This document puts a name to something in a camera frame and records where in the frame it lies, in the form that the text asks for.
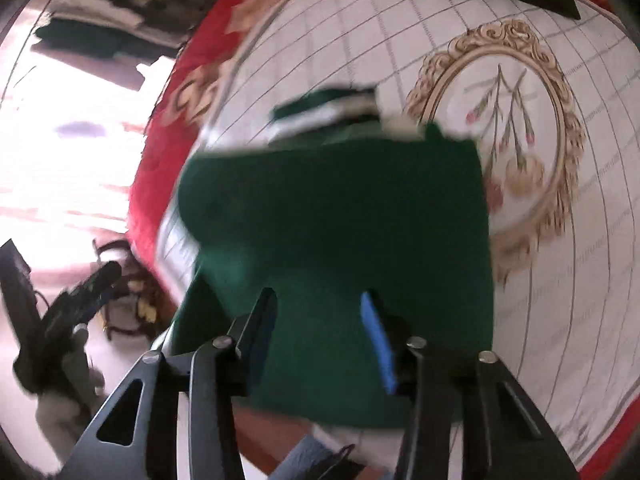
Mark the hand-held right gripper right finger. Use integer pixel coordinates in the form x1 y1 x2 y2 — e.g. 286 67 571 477
360 290 583 480

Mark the pile of folded clothes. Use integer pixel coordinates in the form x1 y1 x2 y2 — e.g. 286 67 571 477
32 0 222 62

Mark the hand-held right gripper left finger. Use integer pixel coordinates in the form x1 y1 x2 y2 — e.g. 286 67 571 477
59 287 279 480

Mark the red floral blanket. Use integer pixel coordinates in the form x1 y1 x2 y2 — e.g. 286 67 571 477
125 0 640 480

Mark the white printed quilted sheet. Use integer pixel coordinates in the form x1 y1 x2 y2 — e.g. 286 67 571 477
155 0 640 467

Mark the green varsity jacket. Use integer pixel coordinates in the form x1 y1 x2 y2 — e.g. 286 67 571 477
170 86 497 432

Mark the brown wooden stool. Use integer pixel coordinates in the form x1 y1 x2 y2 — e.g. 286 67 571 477
92 239 167 342

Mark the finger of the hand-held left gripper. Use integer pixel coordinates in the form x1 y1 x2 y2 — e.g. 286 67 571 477
42 260 123 342

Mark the person's left forearm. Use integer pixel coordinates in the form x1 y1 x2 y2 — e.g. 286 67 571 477
35 327 107 442

